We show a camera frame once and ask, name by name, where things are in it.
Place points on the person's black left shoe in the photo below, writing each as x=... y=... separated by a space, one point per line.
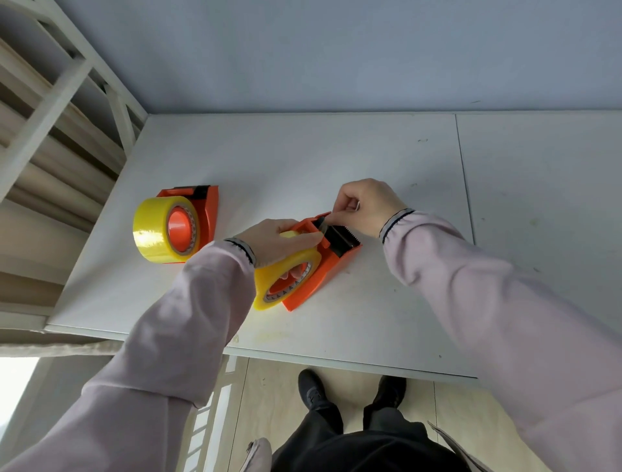
x=311 y=389

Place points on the person's black right shoe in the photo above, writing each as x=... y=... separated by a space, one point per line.
x=390 y=391

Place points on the person's right fingers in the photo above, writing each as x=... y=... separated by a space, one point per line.
x=342 y=204

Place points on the black trousers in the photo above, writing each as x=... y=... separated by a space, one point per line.
x=359 y=447

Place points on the person's right forearm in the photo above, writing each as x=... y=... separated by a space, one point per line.
x=486 y=311

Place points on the yellow tape roll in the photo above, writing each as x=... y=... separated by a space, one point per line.
x=150 y=231
x=272 y=279

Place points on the person's left fingers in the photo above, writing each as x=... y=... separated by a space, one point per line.
x=308 y=239

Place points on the person's left forearm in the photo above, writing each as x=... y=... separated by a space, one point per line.
x=194 y=316

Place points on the white metal bed frame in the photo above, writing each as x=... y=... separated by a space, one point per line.
x=43 y=109

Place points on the white metal table frame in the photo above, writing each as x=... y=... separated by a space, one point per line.
x=214 y=413

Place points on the orange tape dispenser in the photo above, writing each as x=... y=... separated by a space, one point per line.
x=335 y=260
x=209 y=214

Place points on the person's black shoe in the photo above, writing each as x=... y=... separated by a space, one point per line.
x=311 y=389
x=390 y=391

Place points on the person's right hand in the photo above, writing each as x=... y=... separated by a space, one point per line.
x=372 y=206

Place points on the person's left hand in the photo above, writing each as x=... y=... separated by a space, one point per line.
x=272 y=240

